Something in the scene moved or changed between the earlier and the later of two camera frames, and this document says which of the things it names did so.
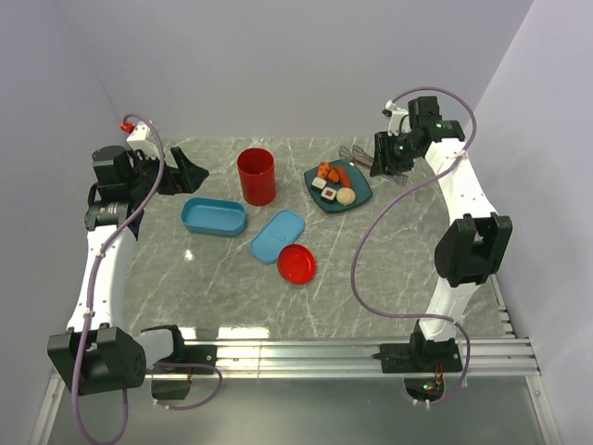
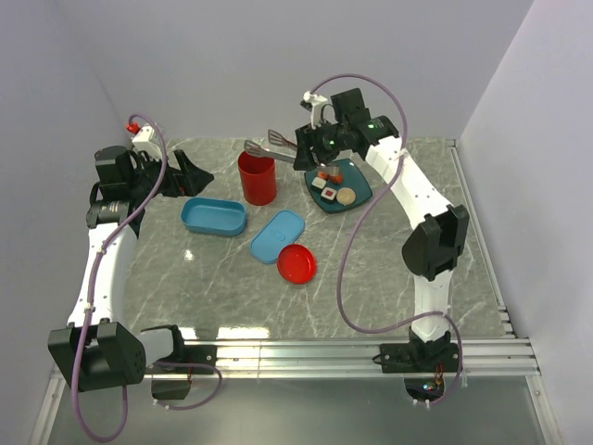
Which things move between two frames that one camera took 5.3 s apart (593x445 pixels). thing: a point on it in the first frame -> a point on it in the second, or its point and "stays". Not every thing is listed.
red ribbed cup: x=258 y=171 stays
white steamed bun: x=346 y=197 stays
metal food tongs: x=357 y=156 -> x=274 y=138
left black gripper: x=185 y=179 stays
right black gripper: x=384 y=163 -> x=307 y=138
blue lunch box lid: x=283 y=228 stays
